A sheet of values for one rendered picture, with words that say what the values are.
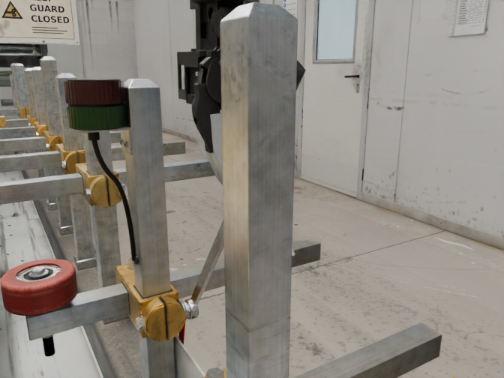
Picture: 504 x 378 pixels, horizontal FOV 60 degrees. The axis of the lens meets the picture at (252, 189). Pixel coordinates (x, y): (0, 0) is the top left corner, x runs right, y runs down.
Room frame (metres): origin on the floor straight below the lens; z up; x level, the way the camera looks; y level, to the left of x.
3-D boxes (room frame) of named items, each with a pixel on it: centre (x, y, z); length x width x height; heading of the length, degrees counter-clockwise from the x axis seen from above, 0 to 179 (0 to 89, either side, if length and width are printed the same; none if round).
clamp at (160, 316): (0.52, 0.14, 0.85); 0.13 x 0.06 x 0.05; 31
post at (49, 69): (1.14, 0.51, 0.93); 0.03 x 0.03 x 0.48; 31
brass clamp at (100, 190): (0.73, 0.26, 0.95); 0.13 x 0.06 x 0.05; 31
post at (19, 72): (2.00, 1.02, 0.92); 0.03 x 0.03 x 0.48; 31
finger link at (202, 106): (0.46, 0.04, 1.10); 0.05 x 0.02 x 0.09; 121
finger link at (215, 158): (0.49, 0.04, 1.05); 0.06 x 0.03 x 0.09; 31
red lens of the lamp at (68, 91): (0.47, 0.17, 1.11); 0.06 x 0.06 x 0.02
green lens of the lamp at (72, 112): (0.47, 0.17, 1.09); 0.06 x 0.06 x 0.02
